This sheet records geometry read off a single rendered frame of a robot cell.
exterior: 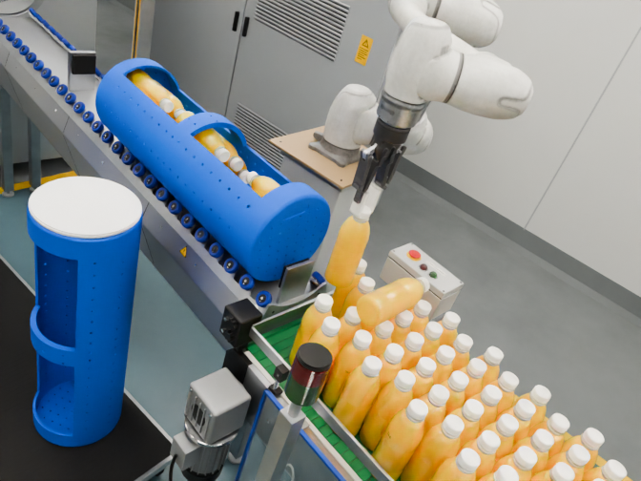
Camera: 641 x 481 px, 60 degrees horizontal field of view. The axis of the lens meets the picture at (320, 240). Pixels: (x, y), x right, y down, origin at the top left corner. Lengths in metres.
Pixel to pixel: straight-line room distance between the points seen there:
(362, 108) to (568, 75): 2.19
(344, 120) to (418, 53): 1.02
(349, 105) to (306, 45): 1.36
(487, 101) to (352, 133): 1.03
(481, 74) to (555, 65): 2.94
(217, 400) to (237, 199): 0.50
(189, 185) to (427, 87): 0.75
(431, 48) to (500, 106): 0.18
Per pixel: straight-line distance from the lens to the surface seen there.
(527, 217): 4.31
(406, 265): 1.57
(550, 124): 4.13
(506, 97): 1.18
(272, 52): 3.61
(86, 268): 1.56
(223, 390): 1.40
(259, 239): 1.41
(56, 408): 2.23
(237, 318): 1.37
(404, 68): 1.14
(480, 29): 1.69
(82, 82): 2.49
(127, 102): 1.88
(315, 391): 1.00
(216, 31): 3.96
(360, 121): 2.11
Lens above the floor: 1.94
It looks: 34 degrees down
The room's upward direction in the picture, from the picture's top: 18 degrees clockwise
